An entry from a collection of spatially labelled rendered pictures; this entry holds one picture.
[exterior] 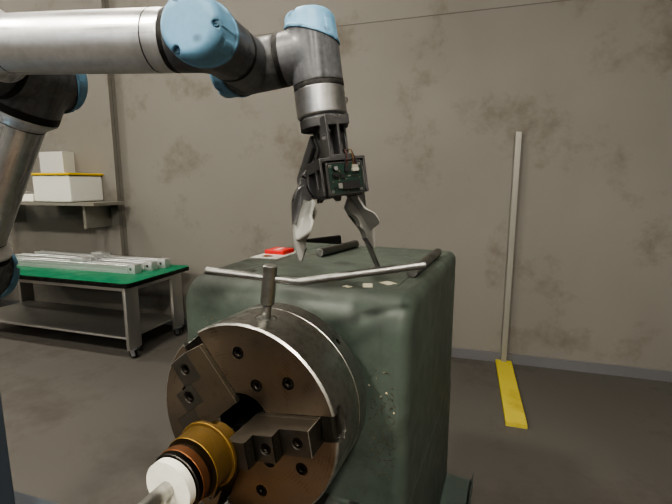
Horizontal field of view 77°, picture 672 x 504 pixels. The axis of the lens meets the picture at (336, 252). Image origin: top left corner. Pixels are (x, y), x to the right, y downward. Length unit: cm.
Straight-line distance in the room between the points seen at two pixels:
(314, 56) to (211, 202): 365
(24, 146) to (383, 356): 72
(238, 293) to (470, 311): 298
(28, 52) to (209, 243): 368
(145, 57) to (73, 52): 10
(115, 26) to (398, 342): 59
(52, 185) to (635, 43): 491
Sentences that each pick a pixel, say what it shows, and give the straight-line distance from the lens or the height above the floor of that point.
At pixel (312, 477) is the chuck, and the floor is 102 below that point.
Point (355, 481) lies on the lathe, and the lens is 88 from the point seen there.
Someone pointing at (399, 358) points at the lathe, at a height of 116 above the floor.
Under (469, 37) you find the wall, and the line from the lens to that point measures 370.
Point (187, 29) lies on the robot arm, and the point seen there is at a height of 161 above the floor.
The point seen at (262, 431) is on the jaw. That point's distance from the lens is 63.
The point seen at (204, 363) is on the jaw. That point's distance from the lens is 69.
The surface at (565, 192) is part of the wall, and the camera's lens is 360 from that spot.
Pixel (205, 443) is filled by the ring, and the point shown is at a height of 112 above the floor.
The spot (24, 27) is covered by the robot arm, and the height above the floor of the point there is 163.
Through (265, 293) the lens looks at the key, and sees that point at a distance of 65.
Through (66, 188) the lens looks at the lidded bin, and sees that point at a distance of 470.
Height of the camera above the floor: 144
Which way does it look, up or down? 9 degrees down
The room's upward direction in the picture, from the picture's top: straight up
